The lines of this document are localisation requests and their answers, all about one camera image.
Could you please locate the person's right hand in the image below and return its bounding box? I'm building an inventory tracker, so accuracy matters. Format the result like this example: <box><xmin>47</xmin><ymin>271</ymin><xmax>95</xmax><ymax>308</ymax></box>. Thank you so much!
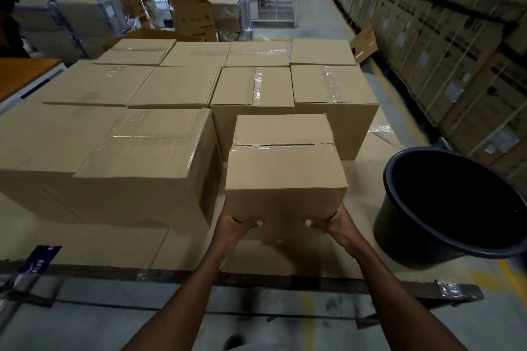
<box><xmin>305</xmin><ymin>201</ymin><xmax>370</xmax><ymax>255</ymax></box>

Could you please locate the person's left hand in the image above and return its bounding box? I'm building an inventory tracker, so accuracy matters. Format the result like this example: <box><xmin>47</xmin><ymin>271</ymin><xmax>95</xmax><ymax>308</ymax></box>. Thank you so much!
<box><xmin>211</xmin><ymin>198</ymin><xmax>264</xmax><ymax>255</ymax></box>

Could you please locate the small taped carton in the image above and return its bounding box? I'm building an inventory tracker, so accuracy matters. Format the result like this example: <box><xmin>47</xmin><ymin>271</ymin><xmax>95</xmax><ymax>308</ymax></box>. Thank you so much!
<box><xmin>224</xmin><ymin>113</ymin><xmax>349</xmax><ymax>241</ymax></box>

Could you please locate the person's left forearm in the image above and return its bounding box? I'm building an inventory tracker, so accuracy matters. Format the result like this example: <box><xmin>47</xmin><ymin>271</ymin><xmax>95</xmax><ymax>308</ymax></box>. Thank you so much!
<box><xmin>120</xmin><ymin>240</ymin><xmax>244</xmax><ymax>351</ymax></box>

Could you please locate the person's right forearm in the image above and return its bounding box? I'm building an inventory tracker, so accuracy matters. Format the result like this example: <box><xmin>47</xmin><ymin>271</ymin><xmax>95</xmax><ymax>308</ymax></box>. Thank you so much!
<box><xmin>341</xmin><ymin>239</ymin><xmax>469</xmax><ymax>351</ymax></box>

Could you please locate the dark plastic tub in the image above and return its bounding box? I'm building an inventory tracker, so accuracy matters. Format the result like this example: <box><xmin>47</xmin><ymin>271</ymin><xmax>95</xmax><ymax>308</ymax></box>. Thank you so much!
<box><xmin>372</xmin><ymin>146</ymin><xmax>527</xmax><ymax>270</ymax></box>

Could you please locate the flat cardboard sheet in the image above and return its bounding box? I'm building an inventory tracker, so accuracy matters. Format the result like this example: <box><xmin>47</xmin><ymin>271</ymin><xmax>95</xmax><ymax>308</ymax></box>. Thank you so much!
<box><xmin>0</xmin><ymin>108</ymin><xmax>474</xmax><ymax>284</ymax></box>

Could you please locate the group of sealed cardboard boxes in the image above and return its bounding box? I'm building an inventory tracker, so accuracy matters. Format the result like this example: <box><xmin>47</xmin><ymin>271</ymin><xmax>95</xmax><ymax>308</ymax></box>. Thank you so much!
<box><xmin>0</xmin><ymin>38</ymin><xmax>380</xmax><ymax>233</ymax></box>

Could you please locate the flattened printed cardboard piece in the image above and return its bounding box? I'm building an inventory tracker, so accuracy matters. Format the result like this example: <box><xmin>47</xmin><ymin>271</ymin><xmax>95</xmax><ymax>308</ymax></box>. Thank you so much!
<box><xmin>352</xmin><ymin>24</ymin><xmax>379</xmax><ymax>64</ymax></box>

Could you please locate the plastic wrapped cardboard box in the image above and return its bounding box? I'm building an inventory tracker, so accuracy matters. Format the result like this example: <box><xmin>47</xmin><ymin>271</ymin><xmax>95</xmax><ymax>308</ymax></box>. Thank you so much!
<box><xmin>208</xmin><ymin>0</ymin><xmax>253</xmax><ymax>41</ymax></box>

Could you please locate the blue tape strip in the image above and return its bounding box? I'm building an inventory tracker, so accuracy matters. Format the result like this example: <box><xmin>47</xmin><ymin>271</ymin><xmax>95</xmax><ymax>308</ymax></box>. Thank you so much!
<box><xmin>23</xmin><ymin>245</ymin><xmax>63</xmax><ymax>278</ymax></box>

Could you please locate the open brown cardboard box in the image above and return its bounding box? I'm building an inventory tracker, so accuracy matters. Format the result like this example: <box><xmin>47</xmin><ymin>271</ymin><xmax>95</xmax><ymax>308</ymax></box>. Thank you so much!
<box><xmin>167</xmin><ymin>0</ymin><xmax>218</xmax><ymax>42</ymax></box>

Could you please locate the stack of blue edged boxes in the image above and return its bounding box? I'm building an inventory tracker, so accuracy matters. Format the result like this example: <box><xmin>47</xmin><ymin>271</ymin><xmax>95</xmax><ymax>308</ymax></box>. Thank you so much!
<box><xmin>13</xmin><ymin>0</ymin><xmax>131</xmax><ymax>64</ymax></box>

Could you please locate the wooden top table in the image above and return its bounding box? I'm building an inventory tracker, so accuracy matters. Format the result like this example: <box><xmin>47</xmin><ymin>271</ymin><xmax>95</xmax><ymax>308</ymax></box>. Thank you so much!
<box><xmin>0</xmin><ymin>58</ymin><xmax>67</xmax><ymax>115</ymax></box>

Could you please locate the dark pallet frame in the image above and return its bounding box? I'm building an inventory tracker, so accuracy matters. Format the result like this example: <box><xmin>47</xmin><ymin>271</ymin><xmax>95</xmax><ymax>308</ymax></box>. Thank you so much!
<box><xmin>0</xmin><ymin>259</ymin><xmax>485</xmax><ymax>311</ymax></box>

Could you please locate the wall of large strapped cartons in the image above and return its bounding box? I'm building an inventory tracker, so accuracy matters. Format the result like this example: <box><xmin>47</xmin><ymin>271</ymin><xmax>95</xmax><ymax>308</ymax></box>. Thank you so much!
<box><xmin>324</xmin><ymin>0</ymin><xmax>527</xmax><ymax>196</ymax></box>

